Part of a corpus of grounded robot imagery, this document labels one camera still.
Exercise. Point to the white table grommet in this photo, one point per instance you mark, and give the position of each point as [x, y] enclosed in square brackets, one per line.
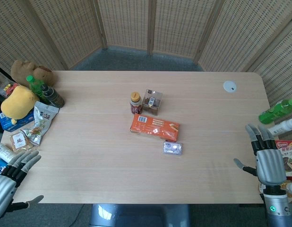
[230, 86]

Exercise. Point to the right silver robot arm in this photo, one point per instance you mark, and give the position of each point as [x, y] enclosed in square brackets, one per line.
[277, 208]

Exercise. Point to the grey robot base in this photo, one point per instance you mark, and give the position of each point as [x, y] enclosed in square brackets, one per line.
[139, 215]

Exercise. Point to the green soda bottle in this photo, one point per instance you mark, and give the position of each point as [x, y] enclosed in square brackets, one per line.
[276, 111]

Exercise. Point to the woven bamboo folding screen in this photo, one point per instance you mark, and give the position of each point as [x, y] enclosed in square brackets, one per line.
[146, 28]

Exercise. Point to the small orange snack packet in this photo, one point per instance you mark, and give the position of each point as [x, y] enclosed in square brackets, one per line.
[19, 142]

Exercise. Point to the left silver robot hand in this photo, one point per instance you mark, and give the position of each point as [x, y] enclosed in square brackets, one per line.
[4, 182]

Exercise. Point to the brown plush toy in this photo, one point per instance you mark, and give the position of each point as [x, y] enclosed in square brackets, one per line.
[30, 71]

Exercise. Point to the dark bottle black cap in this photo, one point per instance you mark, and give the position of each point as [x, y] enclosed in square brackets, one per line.
[52, 97]

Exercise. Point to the yellow plush toy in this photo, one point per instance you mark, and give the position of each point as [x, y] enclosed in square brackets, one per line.
[17, 104]

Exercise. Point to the green bottle green cap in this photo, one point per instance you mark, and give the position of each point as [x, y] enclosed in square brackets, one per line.
[35, 86]

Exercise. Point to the red cereal box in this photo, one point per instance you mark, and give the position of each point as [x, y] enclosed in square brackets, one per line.
[287, 158]

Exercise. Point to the clear bag nut snacks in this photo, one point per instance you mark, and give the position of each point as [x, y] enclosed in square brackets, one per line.
[33, 133]

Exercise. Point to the white tube bottle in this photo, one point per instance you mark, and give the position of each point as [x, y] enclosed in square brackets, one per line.
[3, 152]

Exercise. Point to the clear box brown snacks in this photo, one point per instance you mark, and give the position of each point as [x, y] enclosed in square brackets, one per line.
[152, 102]

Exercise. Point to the red small package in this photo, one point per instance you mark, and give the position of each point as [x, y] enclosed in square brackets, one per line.
[9, 88]

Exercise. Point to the white cap yellow bottle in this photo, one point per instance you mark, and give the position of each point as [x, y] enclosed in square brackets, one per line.
[291, 189]

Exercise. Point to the brown drink bottle yellow cap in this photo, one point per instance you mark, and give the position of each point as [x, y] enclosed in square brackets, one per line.
[135, 103]

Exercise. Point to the orange snack box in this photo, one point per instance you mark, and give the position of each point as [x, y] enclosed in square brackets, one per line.
[154, 126]

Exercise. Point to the silver green snack bag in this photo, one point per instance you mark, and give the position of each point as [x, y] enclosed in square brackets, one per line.
[43, 116]

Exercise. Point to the white plastic bottle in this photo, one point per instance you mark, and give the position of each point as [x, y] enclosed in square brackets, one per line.
[281, 127]

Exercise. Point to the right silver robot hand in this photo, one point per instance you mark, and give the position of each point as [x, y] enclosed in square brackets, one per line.
[268, 165]

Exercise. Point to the blue tissue box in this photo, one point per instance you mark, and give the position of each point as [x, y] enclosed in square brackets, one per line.
[11, 121]

